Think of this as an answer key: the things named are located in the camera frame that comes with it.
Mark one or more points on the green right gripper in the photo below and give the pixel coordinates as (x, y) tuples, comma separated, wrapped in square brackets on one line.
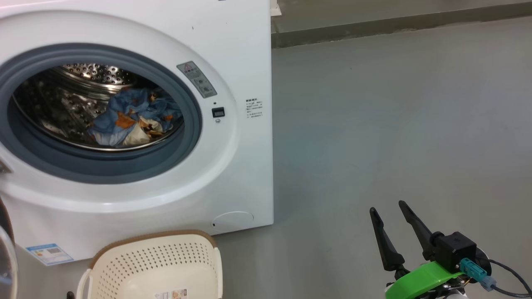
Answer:
[(417, 282)]

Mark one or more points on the blue cartoon garment cream lining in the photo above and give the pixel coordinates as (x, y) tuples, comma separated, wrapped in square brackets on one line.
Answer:
[(120, 133)]

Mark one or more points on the blue cartoon print garment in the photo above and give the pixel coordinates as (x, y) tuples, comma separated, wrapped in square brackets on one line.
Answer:
[(141, 101)]

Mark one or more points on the cream perforated laundry basket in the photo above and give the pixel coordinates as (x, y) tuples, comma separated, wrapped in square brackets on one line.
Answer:
[(158, 257)]

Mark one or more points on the basket product label sticker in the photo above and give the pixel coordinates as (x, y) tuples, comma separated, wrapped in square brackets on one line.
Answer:
[(171, 294)]

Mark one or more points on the white front-load washing machine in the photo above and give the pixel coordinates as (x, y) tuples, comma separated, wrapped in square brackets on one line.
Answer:
[(241, 166)]

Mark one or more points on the blue energy label sticker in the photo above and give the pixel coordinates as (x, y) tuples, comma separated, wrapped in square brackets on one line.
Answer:
[(50, 254)]

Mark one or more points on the round white filter cover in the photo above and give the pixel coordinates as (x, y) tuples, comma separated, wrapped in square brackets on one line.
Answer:
[(232, 220)]

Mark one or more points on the grey warning sticker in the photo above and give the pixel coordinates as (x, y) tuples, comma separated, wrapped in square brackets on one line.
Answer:
[(197, 79)]

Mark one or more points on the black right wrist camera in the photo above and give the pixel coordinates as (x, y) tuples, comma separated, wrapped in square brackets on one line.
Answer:
[(457, 249)]

